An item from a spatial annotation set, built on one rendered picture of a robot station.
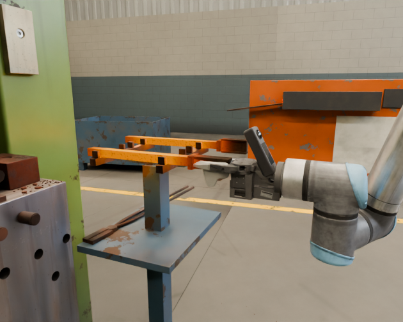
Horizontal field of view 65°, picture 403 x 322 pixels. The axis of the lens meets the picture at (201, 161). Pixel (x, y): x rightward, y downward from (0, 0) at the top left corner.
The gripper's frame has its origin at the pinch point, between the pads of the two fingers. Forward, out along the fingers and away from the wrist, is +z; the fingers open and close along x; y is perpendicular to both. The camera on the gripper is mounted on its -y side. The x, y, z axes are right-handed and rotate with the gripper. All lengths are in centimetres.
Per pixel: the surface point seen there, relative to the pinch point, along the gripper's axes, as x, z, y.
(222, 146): 24.0, 2.9, 0.5
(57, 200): -16.1, 31.9, 9.5
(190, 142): 22.8, 13.7, -0.2
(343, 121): 324, -35, 18
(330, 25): 727, 4, -156
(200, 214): 26.9, 12.1, 26.3
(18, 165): -21.1, 37.7, 0.0
